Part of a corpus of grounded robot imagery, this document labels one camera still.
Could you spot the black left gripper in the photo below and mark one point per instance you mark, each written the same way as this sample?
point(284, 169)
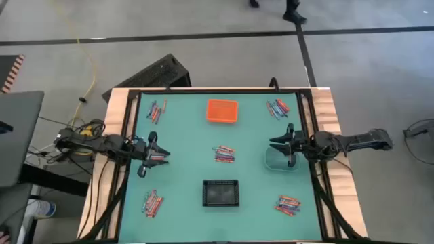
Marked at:
point(145, 150)

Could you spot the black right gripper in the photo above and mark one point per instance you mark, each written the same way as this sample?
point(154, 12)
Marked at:
point(298, 144)

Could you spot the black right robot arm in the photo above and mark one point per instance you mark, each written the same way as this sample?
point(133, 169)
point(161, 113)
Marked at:
point(356, 140)

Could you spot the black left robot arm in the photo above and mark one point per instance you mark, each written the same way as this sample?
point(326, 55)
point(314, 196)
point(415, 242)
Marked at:
point(112, 144)

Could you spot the teal plastic bin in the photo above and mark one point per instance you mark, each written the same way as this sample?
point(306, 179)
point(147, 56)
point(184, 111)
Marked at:
point(276, 162)

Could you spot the black curved clamp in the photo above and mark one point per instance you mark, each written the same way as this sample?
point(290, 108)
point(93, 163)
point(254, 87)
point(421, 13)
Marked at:
point(274, 82)

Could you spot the teal table mat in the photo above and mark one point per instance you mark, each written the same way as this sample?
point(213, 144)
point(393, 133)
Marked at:
point(251, 203)

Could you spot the orange plastic basket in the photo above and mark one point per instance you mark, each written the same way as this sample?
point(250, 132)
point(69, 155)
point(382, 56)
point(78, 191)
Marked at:
point(222, 111)

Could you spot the black plastic basket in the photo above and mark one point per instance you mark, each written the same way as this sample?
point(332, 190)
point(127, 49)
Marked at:
point(220, 193)

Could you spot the black perforated case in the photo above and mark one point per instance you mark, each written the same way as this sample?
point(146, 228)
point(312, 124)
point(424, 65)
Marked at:
point(152, 72)

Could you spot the black desk base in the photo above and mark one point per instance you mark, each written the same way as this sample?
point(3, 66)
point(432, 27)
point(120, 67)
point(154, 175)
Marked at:
point(54, 179)

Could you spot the white container blue cap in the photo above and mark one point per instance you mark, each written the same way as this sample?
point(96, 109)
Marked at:
point(40, 208)

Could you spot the black floor fan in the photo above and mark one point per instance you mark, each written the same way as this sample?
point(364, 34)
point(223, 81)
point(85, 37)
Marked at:
point(420, 129)

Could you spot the grey desk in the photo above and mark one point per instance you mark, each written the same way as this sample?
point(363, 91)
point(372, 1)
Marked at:
point(20, 135)
point(13, 210)

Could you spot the black device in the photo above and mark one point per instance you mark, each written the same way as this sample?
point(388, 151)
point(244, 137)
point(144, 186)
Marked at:
point(5, 127)

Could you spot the hazard striped floor mat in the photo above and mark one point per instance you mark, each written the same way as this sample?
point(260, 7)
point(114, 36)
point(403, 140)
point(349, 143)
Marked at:
point(8, 67)

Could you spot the black table frame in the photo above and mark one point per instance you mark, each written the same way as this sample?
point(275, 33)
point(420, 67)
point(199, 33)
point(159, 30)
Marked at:
point(237, 91)

